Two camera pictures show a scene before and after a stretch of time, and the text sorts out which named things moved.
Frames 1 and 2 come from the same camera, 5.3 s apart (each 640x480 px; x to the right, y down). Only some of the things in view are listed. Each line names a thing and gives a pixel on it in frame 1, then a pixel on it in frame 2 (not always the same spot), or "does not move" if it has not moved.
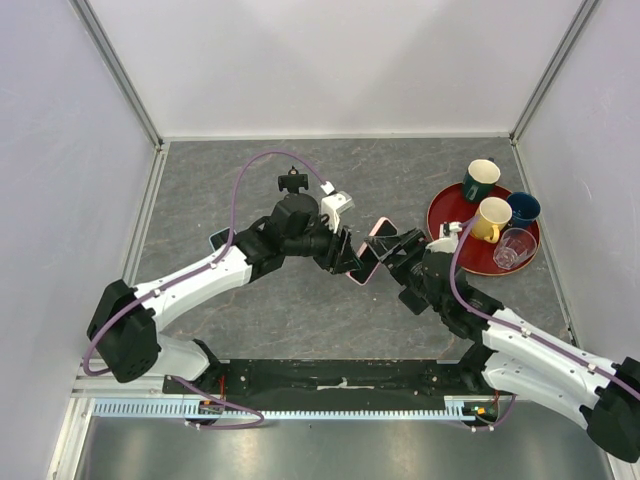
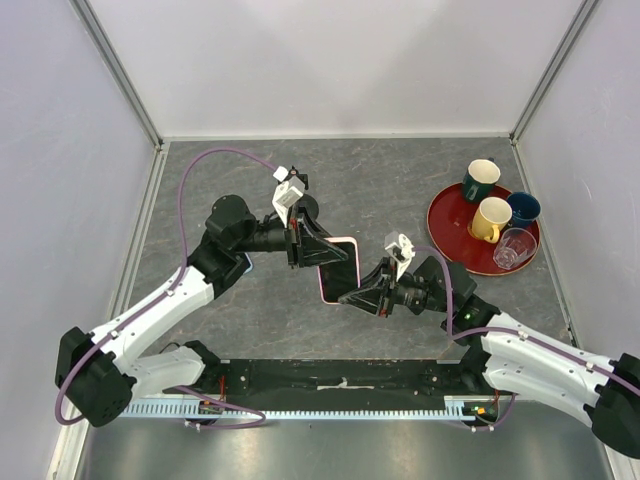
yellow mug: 494,214 does not move
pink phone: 387,226 -> 339,277
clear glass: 515,246 does not move
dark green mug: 480,179 does not move
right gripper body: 415,249 -> 389,275
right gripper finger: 382,245 -> 373,280
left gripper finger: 349,258 -> 308,222
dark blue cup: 525,209 does not move
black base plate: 333,380 does not move
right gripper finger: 397,266 -> 367,299
